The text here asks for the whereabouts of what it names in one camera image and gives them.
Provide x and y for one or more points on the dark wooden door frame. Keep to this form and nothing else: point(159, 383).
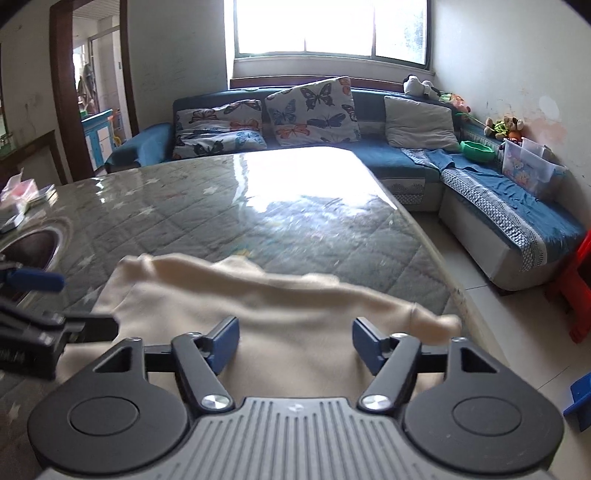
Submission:
point(62, 76)

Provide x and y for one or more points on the brown plush toys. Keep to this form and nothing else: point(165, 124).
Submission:
point(509, 128)

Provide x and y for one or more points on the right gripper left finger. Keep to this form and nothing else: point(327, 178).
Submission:
point(199, 359)

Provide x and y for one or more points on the blue plastic stool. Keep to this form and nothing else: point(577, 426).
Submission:
point(581, 402)

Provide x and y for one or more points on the black induction cooktop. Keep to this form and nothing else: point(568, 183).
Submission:
point(37, 248)

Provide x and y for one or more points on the blue corner sofa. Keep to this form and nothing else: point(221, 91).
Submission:
point(517, 240)

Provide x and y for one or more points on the pink tissue pack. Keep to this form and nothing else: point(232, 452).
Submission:
point(17, 193)

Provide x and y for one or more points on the window with frame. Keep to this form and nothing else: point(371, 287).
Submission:
point(384, 31)

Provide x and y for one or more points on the butterfly pillow lying flat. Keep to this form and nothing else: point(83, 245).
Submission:
point(231, 128)

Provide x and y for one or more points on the clear plastic storage box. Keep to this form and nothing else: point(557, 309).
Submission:
point(529, 166)

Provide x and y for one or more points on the green plastic bowl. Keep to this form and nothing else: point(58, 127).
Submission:
point(477, 152)

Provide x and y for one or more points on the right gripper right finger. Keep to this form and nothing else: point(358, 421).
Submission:
point(392, 360)

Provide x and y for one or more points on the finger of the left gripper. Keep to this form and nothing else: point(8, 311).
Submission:
point(84, 327)
point(25, 279)

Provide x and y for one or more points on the white plush toy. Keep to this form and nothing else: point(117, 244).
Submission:
point(415, 87)

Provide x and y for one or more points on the plain grey cushion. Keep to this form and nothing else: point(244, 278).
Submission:
point(412, 124)

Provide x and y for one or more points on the butterfly pillow standing upright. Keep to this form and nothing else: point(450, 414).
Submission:
point(316, 113)

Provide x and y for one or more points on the cream beige garment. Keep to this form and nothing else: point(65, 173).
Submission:
point(295, 331)

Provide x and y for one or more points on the red plastic stool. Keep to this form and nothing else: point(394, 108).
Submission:
point(571, 285)

